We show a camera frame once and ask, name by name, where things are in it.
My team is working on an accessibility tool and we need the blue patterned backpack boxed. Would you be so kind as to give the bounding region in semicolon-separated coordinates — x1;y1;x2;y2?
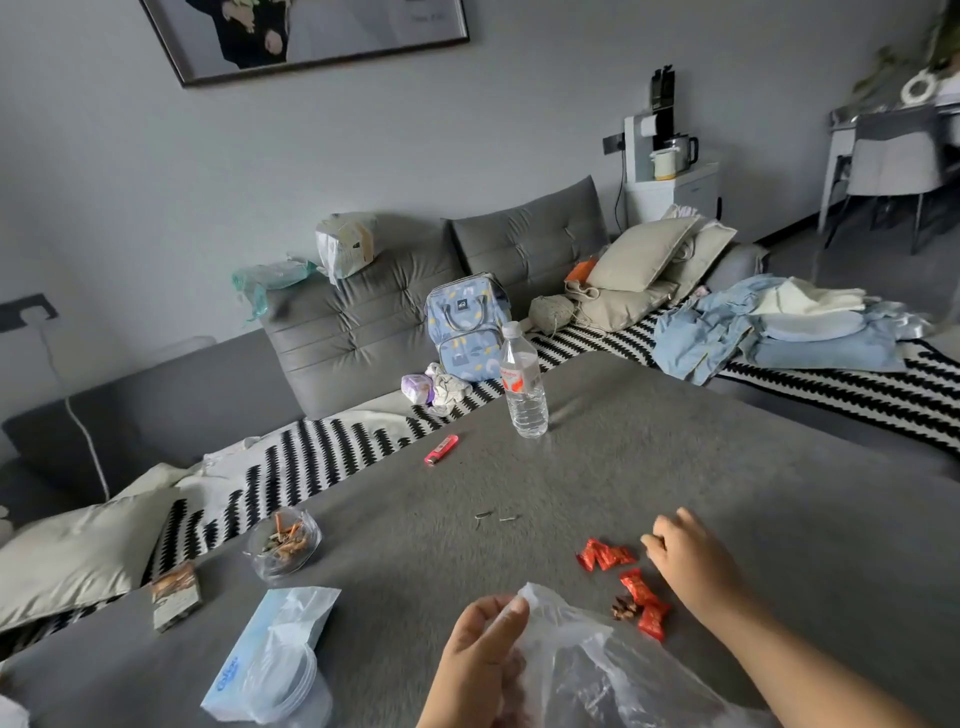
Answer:
424;272;513;384

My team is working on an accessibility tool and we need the black wall socket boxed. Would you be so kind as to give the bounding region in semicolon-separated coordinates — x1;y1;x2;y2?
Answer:
0;293;60;336

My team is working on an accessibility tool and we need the light blue folded garment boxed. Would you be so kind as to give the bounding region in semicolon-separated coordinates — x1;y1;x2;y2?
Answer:
738;300;936;375

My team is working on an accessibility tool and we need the large beige cushion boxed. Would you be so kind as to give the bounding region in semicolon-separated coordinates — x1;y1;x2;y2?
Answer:
0;487;186;636

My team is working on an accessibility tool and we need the beige pillow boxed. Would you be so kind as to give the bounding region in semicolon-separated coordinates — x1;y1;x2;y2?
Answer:
586;215;701;294
660;219;738;303
565;279;681;334

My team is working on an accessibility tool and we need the framed wall picture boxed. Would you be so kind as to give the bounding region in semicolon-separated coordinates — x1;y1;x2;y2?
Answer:
138;0;471;88

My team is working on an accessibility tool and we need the black white striped blanket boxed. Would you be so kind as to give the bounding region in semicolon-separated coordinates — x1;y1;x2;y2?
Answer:
0;298;960;663

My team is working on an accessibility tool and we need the clear round plastic container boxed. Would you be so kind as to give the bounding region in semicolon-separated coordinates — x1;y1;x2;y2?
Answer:
238;639;336;728

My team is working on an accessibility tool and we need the green plastic bag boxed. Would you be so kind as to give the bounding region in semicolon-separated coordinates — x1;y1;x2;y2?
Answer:
230;257;321;324

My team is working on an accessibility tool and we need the green plant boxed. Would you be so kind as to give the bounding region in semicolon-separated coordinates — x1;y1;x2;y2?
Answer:
853;0;960;104

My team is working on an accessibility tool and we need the white dining table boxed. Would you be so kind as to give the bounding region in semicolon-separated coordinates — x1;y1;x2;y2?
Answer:
816;93;960;235

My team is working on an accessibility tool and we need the clear plastic water bottle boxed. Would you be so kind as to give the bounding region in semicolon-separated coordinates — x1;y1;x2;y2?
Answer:
498;321;550;440

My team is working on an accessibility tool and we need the person's right hand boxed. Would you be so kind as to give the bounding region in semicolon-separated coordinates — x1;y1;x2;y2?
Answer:
639;507;745;625

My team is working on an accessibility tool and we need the white ring vase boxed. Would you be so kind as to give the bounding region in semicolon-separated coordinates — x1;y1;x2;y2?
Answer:
899;69;939;107

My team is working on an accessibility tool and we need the cigarette pack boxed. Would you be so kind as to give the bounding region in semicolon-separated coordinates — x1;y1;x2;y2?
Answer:
150;561;204;633

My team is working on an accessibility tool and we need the blue soft tissue pack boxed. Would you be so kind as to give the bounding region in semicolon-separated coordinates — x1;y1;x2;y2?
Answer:
200;586;343;726

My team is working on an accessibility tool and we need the grey sofa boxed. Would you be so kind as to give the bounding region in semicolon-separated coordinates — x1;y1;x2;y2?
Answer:
0;175;771;526

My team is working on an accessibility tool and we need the white diaper pack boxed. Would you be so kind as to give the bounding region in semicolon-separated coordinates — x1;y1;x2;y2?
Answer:
314;211;379;285

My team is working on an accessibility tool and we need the beige knitted bundle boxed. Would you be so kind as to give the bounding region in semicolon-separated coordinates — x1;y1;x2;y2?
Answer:
528;294;578;337

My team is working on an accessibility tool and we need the crumpled white cloth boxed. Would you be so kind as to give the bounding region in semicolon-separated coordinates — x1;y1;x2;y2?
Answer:
424;362;474;416

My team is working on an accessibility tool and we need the glass ashtray with butts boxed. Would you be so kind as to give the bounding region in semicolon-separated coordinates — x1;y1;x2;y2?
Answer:
245;507;324;583

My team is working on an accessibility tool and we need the white folded garment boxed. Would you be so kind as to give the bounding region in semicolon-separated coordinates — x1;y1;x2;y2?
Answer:
748;276;869;344

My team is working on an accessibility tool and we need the white cabinet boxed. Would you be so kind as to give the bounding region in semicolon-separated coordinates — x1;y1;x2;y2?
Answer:
624;160;723;228

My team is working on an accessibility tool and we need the person's right forearm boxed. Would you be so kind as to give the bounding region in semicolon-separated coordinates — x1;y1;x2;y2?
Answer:
701;586;935;728

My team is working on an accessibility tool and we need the clear plastic bag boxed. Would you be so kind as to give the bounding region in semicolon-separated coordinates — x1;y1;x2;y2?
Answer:
498;582;781;728

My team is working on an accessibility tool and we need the white cable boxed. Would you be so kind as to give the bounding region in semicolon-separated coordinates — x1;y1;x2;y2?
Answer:
36;315;112;503

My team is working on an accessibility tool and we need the person's left hand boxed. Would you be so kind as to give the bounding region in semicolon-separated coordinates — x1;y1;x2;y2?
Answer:
416;594;531;728

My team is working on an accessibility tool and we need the grey dining chair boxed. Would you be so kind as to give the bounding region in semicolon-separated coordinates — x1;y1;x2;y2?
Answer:
823;104;951;256

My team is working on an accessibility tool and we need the blue denim garment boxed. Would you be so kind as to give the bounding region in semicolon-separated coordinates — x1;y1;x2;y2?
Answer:
650;273;786;387

